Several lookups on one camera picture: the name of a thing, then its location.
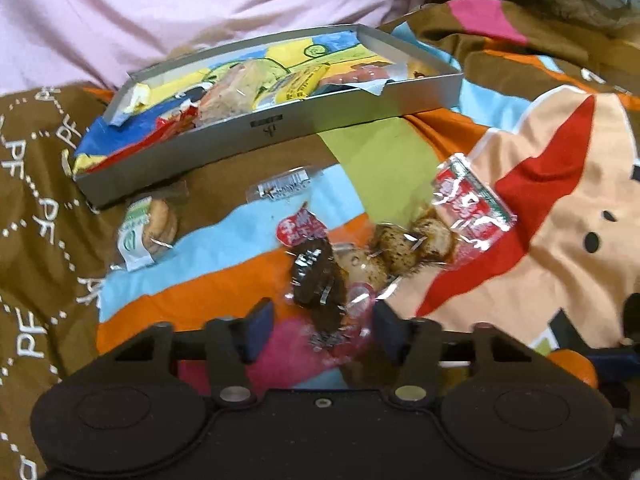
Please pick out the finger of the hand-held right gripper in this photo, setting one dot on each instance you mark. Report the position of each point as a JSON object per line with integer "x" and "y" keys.
{"x": 615, "y": 356}

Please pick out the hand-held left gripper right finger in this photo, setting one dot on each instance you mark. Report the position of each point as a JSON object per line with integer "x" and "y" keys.
{"x": 387, "y": 327}

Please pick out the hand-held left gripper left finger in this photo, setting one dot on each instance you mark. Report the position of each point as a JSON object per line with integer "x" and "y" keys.
{"x": 260, "y": 327}

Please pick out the orange round snack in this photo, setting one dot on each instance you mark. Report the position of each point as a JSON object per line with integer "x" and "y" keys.
{"x": 575, "y": 367}

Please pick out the dark meat snack packet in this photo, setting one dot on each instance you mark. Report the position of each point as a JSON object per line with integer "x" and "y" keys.
{"x": 315, "y": 270}

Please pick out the grey shallow box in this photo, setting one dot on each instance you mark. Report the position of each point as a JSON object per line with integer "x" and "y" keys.
{"x": 300, "y": 127}

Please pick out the yellow snack packet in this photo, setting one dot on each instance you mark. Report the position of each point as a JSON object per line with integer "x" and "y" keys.
{"x": 297, "y": 85}

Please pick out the white pink meat snack packet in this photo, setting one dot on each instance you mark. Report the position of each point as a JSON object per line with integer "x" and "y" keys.
{"x": 365, "y": 72}

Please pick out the braised egg packet red label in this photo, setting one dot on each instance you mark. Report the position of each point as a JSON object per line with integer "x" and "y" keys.
{"x": 400, "y": 250}

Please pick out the small clear snack packet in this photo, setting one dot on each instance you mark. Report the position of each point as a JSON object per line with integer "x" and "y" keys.
{"x": 282, "y": 186}

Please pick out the green biscuit packet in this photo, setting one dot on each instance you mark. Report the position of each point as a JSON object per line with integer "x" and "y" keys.
{"x": 157, "y": 225}

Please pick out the colourful printed blanket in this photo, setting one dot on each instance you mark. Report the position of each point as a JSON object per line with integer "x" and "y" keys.
{"x": 540, "y": 185}

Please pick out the red snack packet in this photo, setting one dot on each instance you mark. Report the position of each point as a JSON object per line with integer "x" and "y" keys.
{"x": 170, "y": 124}

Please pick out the clear cracker packet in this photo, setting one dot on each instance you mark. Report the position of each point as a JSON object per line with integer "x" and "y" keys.
{"x": 235, "y": 92}

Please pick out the brown patterned cloth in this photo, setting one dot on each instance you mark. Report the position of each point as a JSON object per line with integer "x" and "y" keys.
{"x": 45, "y": 210}

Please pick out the colourful printed paper liner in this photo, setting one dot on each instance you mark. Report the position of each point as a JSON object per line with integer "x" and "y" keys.
{"x": 330, "y": 50}

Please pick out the pink cloth curtain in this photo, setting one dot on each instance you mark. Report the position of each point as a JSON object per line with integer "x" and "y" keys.
{"x": 150, "y": 10}

